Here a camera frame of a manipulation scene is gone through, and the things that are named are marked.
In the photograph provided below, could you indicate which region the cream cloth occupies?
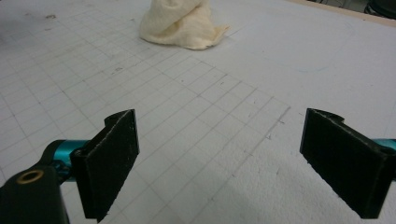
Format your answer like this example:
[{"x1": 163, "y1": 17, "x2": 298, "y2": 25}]
[{"x1": 138, "y1": 0, "x2": 231, "y2": 51}]

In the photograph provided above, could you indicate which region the white grid foam mat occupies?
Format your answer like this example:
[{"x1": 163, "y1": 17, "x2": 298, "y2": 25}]
[{"x1": 0, "y1": 0, "x2": 396, "y2": 224}]

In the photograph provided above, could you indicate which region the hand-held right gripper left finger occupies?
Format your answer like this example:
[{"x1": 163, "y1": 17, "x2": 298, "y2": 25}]
[{"x1": 70, "y1": 108, "x2": 140, "y2": 223}]

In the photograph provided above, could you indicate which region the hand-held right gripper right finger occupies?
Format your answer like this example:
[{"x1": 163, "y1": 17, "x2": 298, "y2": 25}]
[{"x1": 299, "y1": 107, "x2": 396, "y2": 219}]

